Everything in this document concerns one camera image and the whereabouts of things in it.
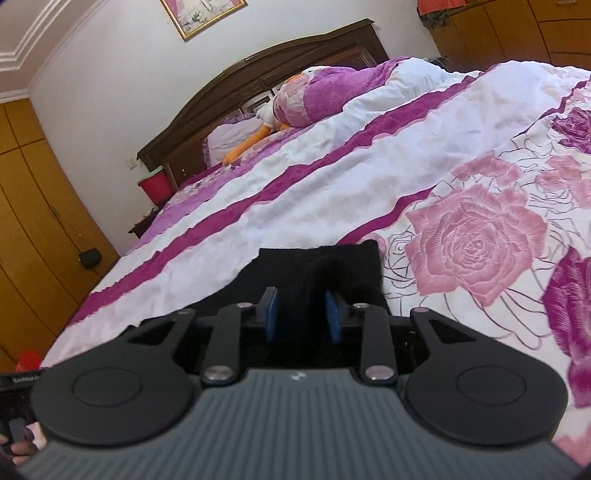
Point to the purple floral bedspread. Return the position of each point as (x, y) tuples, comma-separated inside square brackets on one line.
[(369, 161)]

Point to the red plastic stool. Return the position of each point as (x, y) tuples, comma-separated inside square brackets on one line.
[(30, 362)]

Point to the wooden wardrobe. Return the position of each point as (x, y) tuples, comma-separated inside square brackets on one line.
[(37, 221)]

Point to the white and orange plush toy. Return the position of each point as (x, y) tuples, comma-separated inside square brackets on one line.
[(251, 141)]

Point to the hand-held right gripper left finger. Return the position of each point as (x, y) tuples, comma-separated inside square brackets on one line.
[(272, 316)]

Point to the orange and pink curtain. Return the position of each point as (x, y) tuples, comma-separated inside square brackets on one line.
[(443, 5)]

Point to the gold framed picture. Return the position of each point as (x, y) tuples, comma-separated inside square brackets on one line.
[(203, 16)]

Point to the person's left hand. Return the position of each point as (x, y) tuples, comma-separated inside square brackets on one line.
[(16, 450)]

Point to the pale purple pillow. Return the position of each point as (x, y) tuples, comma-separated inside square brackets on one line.
[(231, 138)]

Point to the low wooden cabinet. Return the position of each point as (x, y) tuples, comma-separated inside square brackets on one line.
[(517, 32)]

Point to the red bucket with green rim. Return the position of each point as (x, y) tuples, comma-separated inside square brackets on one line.
[(156, 187)]

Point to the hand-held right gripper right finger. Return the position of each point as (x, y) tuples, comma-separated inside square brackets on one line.
[(332, 321)]

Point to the folded purple floral quilt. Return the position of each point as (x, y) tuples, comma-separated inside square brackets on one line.
[(332, 92)]

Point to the dark wooden nightstand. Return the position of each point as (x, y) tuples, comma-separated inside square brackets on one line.
[(144, 224)]

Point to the dark wooden headboard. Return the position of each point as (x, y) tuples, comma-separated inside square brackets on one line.
[(221, 92)]

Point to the small black box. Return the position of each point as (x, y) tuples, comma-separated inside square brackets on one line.
[(90, 258)]

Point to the black button cardigan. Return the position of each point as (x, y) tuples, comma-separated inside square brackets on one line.
[(300, 267)]

